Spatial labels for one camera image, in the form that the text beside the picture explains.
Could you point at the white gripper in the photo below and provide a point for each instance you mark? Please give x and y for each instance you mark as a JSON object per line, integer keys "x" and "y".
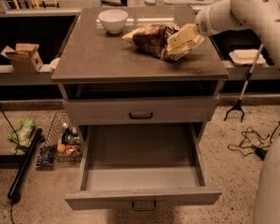
{"x": 207, "y": 22}

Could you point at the brown chip bag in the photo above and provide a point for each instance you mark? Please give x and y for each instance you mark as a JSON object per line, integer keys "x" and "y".
{"x": 152, "y": 39}

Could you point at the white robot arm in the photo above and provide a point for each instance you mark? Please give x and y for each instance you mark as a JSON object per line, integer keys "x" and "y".
{"x": 263, "y": 17}

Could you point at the closed grey upper drawer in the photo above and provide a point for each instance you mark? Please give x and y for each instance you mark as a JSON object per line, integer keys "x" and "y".
{"x": 133, "y": 111}

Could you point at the grey drawer cabinet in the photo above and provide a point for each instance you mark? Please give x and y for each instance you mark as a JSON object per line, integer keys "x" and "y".
{"x": 98, "y": 66}

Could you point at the open grey middle drawer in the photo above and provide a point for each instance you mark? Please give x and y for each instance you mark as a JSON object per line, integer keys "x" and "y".
{"x": 142, "y": 167}

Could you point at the blue snack bag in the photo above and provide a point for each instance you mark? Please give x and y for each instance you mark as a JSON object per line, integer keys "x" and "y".
{"x": 45, "y": 157}

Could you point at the green snack bag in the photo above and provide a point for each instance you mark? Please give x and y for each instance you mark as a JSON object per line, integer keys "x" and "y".
{"x": 21, "y": 137}

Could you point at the white foam takeout container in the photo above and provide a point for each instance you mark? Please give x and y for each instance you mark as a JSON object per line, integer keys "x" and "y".
{"x": 241, "y": 57}

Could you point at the white ceramic bowl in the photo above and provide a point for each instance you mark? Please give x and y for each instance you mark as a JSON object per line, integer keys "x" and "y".
{"x": 113, "y": 20}

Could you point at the grabber reacher tool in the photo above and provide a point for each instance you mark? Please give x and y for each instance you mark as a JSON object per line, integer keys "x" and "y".
{"x": 238, "y": 105}

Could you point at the white plate behind cabinet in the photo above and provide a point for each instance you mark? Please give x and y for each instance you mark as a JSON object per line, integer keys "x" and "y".
{"x": 53, "y": 64}

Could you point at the brown cardboard box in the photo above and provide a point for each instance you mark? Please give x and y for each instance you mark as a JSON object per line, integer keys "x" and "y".
{"x": 24, "y": 57}

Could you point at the orange fruit in basket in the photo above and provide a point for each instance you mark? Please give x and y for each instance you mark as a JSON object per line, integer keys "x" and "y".
{"x": 61, "y": 148}

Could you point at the black floor bar left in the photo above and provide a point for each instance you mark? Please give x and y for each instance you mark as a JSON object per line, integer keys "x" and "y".
{"x": 14, "y": 192}

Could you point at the wire mesh basket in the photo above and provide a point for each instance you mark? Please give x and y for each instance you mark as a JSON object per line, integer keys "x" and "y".
{"x": 61, "y": 131}

